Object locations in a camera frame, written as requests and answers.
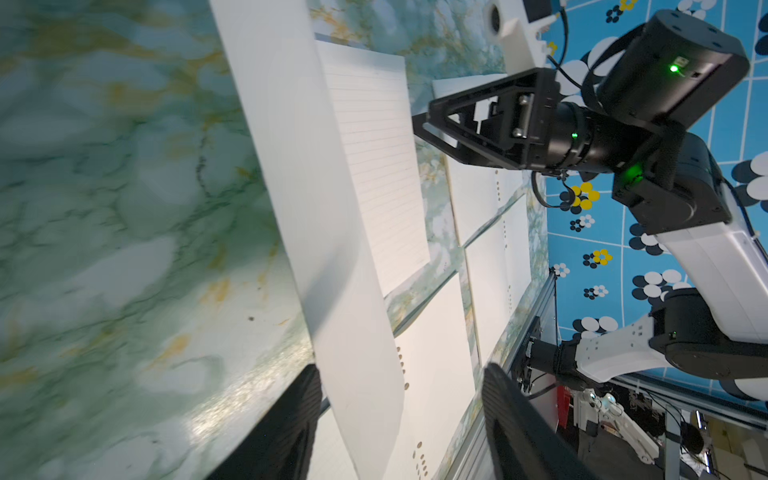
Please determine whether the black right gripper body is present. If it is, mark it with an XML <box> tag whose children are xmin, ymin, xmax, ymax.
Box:
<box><xmin>509</xmin><ymin>68</ymin><xmax>606</xmax><ymax>174</ymax></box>

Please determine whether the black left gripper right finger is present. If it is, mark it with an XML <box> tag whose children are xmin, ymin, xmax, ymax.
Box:
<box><xmin>481</xmin><ymin>363</ymin><xmax>597</xmax><ymax>480</ymax></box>

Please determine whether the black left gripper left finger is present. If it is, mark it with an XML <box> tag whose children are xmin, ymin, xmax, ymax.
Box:
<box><xmin>208</xmin><ymin>364</ymin><xmax>322</xmax><ymax>480</ymax></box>

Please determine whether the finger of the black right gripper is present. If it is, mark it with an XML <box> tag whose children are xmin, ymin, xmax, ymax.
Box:
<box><xmin>412</xmin><ymin>68</ymin><xmax>543</xmax><ymax>170</ymax></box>

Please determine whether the orange cover notebook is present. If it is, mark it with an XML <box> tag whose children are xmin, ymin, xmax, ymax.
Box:
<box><xmin>432</xmin><ymin>74</ymin><xmax>527</xmax><ymax>246</ymax></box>

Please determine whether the purple cover notebook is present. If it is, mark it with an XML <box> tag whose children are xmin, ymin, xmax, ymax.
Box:
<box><xmin>305</xmin><ymin>272</ymin><xmax>478</xmax><ymax>480</ymax></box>

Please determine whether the green cover notebook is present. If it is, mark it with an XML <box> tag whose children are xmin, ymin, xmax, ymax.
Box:
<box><xmin>212</xmin><ymin>1</ymin><xmax>414</xmax><ymax>479</ymax></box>

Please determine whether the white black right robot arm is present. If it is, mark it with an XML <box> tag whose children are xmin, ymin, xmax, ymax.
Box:
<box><xmin>413</xmin><ymin>9</ymin><xmax>767</xmax><ymax>401</ymax></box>

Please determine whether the open notebook front right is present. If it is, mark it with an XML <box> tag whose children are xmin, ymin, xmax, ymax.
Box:
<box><xmin>465</xmin><ymin>208</ymin><xmax>531</xmax><ymax>365</ymax></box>

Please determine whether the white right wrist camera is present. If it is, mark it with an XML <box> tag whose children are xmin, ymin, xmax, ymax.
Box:
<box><xmin>483</xmin><ymin>0</ymin><xmax>559</xmax><ymax>76</ymax></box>

